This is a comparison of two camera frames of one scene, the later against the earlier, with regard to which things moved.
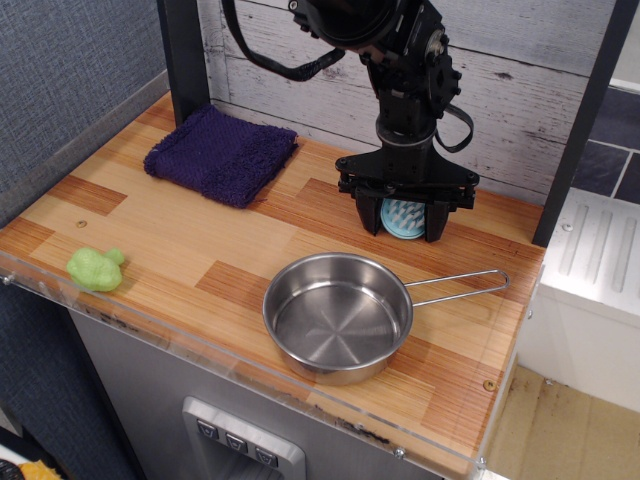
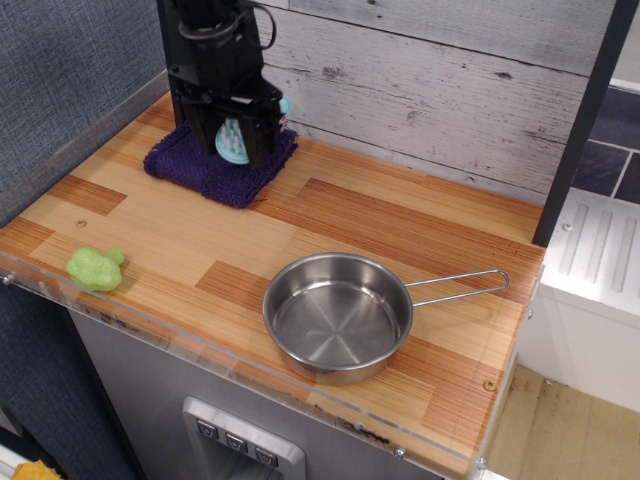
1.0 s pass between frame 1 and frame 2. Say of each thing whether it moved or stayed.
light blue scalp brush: moved
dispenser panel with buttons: stayed
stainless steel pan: stayed
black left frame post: stayed
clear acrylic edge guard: stayed
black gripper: moved
